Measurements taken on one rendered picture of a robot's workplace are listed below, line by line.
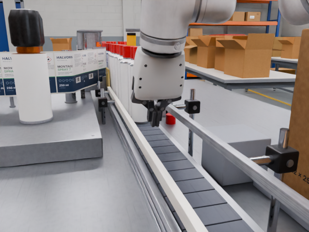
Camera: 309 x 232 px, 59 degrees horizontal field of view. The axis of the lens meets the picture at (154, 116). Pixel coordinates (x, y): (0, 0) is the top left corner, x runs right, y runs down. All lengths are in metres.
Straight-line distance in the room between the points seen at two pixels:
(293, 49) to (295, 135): 4.93
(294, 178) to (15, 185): 0.52
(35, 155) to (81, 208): 0.23
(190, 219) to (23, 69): 0.61
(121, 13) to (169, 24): 8.12
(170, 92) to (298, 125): 0.23
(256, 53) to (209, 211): 2.24
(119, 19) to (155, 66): 8.07
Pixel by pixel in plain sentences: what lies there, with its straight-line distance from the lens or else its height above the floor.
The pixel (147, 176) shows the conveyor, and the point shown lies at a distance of 0.48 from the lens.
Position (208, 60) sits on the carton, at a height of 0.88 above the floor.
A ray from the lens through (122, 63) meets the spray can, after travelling 0.83.
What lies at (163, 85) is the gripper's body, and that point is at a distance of 0.53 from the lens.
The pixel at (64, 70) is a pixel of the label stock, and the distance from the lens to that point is 1.03.
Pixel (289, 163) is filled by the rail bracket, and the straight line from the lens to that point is 0.38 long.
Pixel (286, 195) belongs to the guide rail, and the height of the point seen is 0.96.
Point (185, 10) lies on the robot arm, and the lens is 0.47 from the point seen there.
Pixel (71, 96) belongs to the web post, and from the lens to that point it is 1.04.
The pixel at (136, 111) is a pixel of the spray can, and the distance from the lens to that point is 0.75.
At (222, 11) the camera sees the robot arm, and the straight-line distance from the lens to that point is 0.48.
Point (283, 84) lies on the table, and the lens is 2.73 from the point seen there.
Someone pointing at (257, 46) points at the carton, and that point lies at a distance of 2.56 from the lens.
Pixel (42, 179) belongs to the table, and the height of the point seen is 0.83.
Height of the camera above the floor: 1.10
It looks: 15 degrees down
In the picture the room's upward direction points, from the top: straight up
